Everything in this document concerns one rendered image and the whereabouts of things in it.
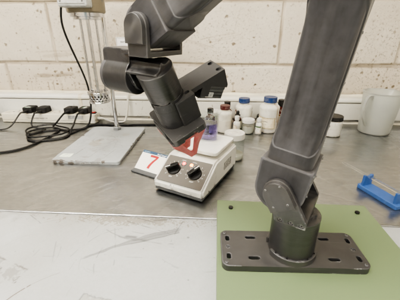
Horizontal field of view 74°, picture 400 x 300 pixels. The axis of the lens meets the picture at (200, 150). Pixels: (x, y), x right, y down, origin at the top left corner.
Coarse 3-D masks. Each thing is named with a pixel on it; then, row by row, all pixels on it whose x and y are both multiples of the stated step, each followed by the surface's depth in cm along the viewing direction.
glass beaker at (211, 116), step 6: (204, 108) 69; (210, 108) 69; (204, 114) 70; (210, 114) 70; (216, 114) 65; (204, 120) 66; (210, 120) 66; (216, 120) 66; (210, 126) 66; (216, 126) 67; (204, 132) 67; (210, 132) 67; (216, 132) 68; (204, 138) 68; (210, 138) 67; (216, 138) 69
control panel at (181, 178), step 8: (168, 160) 65; (176, 160) 64; (184, 160) 64; (192, 160) 63; (184, 168) 62; (208, 168) 61; (160, 176) 62; (168, 176) 62; (176, 176) 61; (184, 176) 61; (176, 184) 60; (184, 184) 59; (192, 184) 59; (200, 184) 58
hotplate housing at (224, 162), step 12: (168, 156) 66; (180, 156) 65; (204, 156) 64; (216, 156) 64; (228, 156) 67; (216, 168) 61; (228, 168) 69; (156, 180) 62; (216, 180) 63; (180, 192) 60; (192, 192) 58; (204, 192) 58
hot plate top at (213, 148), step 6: (192, 138) 70; (222, 138) 70; (228, 138) 70; (192, 144) 66; (204, 144) 66; (210, 144) 66; (216, 144) 66; (222, 144) 66; (228, 144) 67; (198, 150) 63; (204, 150) 63; (210, 150) 63; (216, 150) 63; (222, 150) 64
